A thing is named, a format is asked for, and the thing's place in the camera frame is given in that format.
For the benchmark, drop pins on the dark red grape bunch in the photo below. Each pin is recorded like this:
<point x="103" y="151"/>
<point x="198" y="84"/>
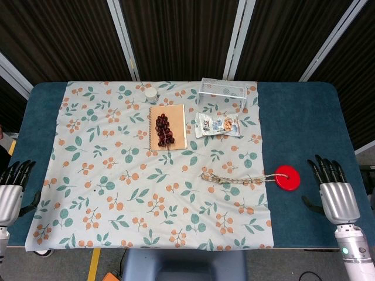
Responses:
<point x="164" y="130"/>

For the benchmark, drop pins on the blue table mat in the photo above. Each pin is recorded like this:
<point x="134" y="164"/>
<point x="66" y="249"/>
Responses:
<point x="304" y="164"/>

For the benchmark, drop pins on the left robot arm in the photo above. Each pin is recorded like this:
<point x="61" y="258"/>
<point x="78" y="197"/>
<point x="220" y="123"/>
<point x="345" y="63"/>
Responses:
<point x="2" y="243"/>

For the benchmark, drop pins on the orange box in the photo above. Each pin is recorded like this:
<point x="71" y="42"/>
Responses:
<point x="110" y="277"/>

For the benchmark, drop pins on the small white jar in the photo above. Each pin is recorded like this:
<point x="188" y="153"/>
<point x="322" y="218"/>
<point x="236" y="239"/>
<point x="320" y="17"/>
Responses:
<point x="151" y="95"/>

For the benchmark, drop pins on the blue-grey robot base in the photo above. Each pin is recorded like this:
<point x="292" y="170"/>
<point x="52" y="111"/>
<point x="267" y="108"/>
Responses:
<point x="184" y="265"/>

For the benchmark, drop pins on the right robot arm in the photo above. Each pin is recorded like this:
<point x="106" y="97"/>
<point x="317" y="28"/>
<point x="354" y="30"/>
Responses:
<point x="356" y="251"/>

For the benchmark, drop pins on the snack packet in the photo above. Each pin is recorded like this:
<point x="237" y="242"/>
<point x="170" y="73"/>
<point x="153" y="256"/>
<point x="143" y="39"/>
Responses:
<point x="217" y="126"/>

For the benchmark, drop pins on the white caster wheel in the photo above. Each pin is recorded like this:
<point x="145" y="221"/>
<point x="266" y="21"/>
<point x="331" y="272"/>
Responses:
<point x="44" y="253"/>

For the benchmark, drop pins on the floral tablecloth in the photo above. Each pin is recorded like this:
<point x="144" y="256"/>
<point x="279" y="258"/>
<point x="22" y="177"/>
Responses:
<point x="152" y="175"/>

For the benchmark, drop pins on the brown spiral notebook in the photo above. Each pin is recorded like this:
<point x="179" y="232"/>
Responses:
<point x="167" y="127"/>

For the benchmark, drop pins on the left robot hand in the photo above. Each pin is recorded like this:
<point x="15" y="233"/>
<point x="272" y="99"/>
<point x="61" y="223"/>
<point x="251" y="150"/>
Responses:
<point x="10" y="199"/>

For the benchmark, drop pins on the red disc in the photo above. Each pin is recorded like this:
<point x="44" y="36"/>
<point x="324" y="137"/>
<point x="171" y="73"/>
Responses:
<point x="287" y="178"/>

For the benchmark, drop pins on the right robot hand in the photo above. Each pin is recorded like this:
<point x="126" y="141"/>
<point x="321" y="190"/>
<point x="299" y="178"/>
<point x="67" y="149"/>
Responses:
<point x="337" y="199"/>

